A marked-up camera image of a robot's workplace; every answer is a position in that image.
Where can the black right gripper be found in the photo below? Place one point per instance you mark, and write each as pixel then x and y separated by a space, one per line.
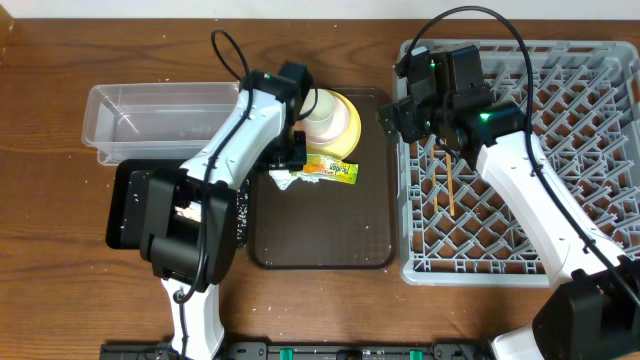
pixel 406 110

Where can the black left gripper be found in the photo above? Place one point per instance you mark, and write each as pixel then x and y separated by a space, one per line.
pixel 288 157

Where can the white napkin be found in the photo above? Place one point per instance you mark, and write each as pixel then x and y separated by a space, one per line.
pixel 284 178

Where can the yellow snack wrapper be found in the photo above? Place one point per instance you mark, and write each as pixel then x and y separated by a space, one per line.
pixel 325 167

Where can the wooden chopstick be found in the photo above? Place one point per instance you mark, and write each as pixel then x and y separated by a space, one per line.
pixel 448 163
pixel 434 180

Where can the white paper cup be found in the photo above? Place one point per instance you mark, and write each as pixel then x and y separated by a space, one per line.
pixel 317 111

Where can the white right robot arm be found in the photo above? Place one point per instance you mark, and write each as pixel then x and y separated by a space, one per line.
pixel 593 312

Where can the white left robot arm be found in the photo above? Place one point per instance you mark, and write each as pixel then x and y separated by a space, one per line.
pixel 190 211

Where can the grey dishwasher rack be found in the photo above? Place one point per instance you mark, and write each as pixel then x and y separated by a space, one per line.
pixel 587 118

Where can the yellow plate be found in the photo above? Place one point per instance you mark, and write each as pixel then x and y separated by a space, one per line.
pixel 346 143

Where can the pile of rice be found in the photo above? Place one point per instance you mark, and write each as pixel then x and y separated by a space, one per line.
pixel 243 202

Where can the brown serving tray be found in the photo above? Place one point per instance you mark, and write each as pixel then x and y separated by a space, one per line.
pixel 329 225

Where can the clear plastic bin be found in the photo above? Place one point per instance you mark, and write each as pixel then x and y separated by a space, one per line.
pixel 155 120

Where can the black tray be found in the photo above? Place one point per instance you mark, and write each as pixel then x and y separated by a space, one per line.
pixel 129 193

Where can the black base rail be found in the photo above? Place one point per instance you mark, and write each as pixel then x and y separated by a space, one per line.
pixel 264 351

